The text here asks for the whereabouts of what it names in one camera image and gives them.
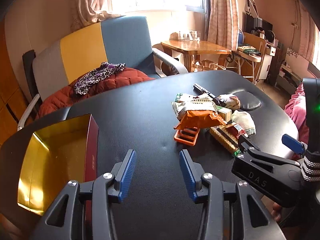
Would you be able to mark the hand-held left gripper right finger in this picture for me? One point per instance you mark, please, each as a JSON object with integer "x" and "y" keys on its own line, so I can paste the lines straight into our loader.
{"x": 188, "y": 175}

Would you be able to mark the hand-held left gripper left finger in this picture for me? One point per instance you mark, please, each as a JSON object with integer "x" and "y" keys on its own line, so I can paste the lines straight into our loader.
{"x": 127, "y": 175}

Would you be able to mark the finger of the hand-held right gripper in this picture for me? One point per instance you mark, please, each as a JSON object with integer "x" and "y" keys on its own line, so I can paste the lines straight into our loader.
{"x": 246, "y": 142}
{"x": 292, "y": 142}

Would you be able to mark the small red packet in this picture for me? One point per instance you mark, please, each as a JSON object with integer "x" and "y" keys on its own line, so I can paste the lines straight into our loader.
{"x": 235, "y": 128}

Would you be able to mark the white sock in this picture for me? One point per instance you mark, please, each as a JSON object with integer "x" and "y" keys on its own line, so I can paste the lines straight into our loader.
{"x": 243, "y": 121}

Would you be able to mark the cracker packet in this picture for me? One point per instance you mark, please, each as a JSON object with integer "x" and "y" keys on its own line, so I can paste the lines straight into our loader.
{"x": 222, "y": 137}

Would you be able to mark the green white carton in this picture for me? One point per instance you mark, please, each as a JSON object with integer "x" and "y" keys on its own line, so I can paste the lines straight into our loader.
{"x": 225, "y": 113}

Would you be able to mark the orange plastic rack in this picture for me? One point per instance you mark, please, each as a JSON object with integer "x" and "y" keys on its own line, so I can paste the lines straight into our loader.
{"x": 178, "y": 137}

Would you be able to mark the patterned sock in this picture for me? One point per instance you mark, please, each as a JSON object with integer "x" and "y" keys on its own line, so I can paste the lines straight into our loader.
{"x": 230, "y": 101}

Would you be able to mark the orange snack bag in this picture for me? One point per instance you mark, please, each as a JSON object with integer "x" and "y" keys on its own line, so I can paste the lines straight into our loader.
{"x": 200, "y": 118}

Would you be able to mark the green white snack bag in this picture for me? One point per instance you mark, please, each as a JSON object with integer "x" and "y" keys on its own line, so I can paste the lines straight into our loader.
{"x": 192, "y": 102}

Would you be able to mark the black perforated strip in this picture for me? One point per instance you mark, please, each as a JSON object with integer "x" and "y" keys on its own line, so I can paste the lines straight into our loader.
{"x": 200, "y": 88}

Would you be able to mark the red box with gold lining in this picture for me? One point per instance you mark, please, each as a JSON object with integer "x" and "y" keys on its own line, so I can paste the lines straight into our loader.
{"x": 60, "y": 142}

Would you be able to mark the person's right hand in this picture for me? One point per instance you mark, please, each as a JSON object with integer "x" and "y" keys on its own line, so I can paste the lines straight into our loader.
{"x": 277, "y": 211}

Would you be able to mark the pink blanket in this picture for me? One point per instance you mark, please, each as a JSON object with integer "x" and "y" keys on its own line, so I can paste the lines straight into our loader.
{"x": 296, "y": 110}

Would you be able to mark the white panel with floral stickers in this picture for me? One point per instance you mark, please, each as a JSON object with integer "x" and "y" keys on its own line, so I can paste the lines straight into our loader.
{"x": 298, "y": 58}

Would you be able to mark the paper bag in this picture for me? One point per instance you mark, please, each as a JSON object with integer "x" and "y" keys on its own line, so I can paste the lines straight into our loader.
{"x": 207, "y": 67}

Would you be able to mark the white cabinet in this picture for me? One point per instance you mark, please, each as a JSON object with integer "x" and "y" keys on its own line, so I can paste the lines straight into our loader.
{"x": 271, "y": 60}

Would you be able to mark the red quilted jacket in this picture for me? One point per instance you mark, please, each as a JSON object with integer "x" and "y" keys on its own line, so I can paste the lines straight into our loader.
{"x": 120, "y": 80}

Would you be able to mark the leopard print cloth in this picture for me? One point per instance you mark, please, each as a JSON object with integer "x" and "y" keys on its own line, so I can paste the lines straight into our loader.
{"x": 100, "y": 75}

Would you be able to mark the blue round object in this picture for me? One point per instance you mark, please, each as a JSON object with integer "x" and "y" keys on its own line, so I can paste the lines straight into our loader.
{"x": 240, "y": 36}

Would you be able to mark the wooden table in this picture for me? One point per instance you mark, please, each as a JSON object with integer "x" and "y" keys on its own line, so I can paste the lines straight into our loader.
{"x": 197, "y": 46}

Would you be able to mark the black monitor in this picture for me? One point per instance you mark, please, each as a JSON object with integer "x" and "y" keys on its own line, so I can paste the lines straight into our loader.
{"x": 255, "y": 23}

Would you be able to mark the glass tray with glasses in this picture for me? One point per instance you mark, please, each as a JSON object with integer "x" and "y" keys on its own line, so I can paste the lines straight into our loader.
{"x": 186, "y": 36}

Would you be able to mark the pale patterned curtain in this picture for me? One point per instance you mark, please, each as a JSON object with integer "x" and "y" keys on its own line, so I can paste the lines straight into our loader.
{"x": 222, "y": 17}
{"x": 85, "y": 5}

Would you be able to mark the multicoloured armchair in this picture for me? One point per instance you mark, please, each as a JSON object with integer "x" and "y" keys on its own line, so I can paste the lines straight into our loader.
{"x": 125, "y": 37}

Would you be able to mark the black chair back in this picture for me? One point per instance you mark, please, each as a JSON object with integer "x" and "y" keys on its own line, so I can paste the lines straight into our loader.
{"x": 28, "y": 67}

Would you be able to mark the wooden wardrobe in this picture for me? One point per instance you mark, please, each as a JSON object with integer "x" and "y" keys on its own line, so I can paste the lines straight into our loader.
{"x": 10, "y": 85}

